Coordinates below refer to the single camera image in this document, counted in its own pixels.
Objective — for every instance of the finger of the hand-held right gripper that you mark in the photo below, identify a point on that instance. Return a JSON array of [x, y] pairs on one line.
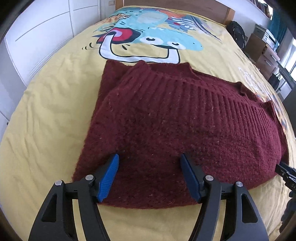
[[286, 172]]

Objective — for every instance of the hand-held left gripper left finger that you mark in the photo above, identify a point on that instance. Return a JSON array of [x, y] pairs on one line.
[[107, 178]]

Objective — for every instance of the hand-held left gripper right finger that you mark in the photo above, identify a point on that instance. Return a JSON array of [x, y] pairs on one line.
[[190, 178]]

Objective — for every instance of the maroon knit sweater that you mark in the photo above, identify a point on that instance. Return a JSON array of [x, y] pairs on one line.
[[161, 115]]

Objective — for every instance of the grey office chair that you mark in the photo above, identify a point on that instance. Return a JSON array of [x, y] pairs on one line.
[[291, 102]]

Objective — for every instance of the yellow printed blanket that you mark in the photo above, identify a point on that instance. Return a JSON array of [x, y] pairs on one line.
[[46, 115]]

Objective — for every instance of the dark bag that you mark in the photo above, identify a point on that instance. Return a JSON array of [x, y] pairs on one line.
[[274, 80]]

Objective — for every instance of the wooden drawer cabinet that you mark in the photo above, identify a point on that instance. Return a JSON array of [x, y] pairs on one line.
[[256, 47]]

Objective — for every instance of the white printer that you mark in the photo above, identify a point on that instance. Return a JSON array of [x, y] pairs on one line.
[[268, 37]]

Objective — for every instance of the teal curtain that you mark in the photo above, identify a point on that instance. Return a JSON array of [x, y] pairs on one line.
[[278, 27]]

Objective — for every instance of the black backpack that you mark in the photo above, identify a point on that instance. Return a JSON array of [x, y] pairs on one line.
[[235, 32]]

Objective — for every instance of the white wardrobe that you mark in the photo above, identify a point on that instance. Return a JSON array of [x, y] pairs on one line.
[[46, 23]]

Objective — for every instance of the wooden bed headboard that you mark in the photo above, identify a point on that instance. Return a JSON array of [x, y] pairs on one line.
[[228, 15]]

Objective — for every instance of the wall shelf with books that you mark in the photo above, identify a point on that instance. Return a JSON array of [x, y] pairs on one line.
[[263, 5]]

